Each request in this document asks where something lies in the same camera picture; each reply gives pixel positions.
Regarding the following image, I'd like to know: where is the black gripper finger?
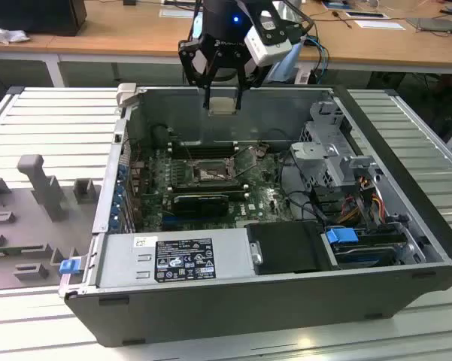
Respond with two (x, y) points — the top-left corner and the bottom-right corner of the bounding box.
(178, 38), (217, 111)
(235, 55), (266, 111)

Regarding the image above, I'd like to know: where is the small square silver CPU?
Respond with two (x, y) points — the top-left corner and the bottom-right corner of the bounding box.
(208, 96), (238, 116)

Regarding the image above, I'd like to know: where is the black RAM slot bank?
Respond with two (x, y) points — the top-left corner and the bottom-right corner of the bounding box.
(168, 180), (251, 201)
(169, 139), (242, 159)

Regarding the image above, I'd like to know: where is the CPU socket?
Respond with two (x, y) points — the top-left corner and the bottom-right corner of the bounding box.
(187, 157), (236, 186)

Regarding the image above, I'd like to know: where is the pale blue teach pendant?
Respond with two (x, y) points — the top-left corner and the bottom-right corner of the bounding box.
(267, 37), (307, 85)

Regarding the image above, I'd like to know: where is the long wooden desk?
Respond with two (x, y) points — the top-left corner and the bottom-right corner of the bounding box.
(0, 0), (452, 75)

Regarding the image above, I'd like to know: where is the light grey case latch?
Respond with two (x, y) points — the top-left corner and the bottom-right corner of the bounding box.
(116, 83), (138, 108)

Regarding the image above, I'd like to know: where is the silver metal drive cage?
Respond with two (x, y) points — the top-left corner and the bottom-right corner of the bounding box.
(288, 100), (381, 191)

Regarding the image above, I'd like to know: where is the blue booklet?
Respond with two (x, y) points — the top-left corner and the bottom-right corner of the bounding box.
(320, 0), (356, 11)

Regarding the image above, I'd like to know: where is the green motherboard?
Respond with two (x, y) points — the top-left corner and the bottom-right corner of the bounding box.
(135, 142), (300, 232)

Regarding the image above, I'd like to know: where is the white paper sheet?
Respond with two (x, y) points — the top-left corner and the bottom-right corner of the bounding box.
(353, 19), (407, 32)

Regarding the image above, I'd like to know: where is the black graphics card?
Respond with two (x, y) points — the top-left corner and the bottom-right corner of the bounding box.
(172, 193), (230, 219)

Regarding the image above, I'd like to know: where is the black computer box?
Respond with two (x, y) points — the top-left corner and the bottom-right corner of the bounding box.
(0, 0), (88, 38)

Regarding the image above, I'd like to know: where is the black plastic drive shroud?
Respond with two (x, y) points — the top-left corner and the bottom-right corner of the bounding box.
(244, 220), (341, 277)

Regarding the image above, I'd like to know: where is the hard disk in blue carrier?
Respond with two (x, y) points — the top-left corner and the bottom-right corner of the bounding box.
(324, 226), (404, 270)

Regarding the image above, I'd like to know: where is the crumpled white paper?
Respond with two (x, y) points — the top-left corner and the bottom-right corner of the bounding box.
(0, 20), (31, 46)

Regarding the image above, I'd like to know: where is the dark grey flat tablet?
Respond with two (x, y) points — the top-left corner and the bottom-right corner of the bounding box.
(405, 16), (452, 35)

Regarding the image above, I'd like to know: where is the grey power supply unit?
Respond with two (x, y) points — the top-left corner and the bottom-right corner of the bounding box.
(96, 228), (251, 291)

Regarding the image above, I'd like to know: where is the grey parts rack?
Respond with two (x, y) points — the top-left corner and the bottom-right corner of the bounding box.
(0, 153), (101, 293)

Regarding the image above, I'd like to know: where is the blue plastic case latch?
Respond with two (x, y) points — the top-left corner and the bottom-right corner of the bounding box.
(59, 259), (79, 276)

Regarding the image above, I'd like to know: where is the dark grey open PC case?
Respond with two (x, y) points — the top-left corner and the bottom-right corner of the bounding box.
(58, 83), (452, 349)

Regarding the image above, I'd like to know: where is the white wrist camera, black plate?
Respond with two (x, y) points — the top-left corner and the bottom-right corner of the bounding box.
(243, 10), (293, 69)

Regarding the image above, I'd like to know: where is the silver desk cable plate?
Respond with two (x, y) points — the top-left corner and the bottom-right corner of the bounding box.
(159, 8), (196, 19)

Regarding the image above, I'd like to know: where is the blue cable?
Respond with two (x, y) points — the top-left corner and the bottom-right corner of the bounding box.
(303, 35), (329, 74)

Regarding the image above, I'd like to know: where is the yellow red wire bundle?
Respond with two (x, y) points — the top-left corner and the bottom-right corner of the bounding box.
(336, 176), (387, 225)

